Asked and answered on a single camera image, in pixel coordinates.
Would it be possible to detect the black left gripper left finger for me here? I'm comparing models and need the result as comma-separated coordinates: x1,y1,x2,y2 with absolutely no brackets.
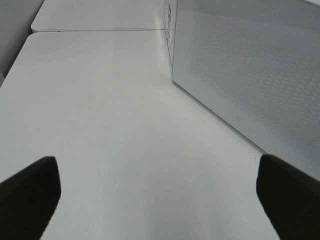
0,156,62,240

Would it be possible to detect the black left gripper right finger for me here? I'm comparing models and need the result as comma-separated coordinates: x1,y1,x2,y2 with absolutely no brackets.
256,154,320,240

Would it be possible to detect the white microwave door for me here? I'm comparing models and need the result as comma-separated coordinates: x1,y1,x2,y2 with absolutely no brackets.
168,0,320,179

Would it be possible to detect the white microwave oven body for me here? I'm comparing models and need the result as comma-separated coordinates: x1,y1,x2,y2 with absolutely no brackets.
162,0,178,73

